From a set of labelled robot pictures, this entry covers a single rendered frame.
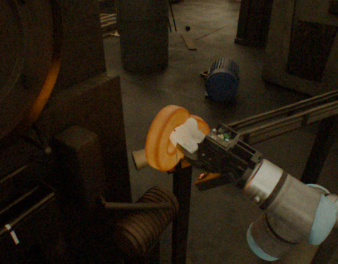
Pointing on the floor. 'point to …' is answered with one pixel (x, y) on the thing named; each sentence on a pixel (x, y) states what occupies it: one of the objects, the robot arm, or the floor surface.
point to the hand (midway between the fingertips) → (170, 131)
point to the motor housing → (144, 227)
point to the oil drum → (143, 34)
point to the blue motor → (222, 80)
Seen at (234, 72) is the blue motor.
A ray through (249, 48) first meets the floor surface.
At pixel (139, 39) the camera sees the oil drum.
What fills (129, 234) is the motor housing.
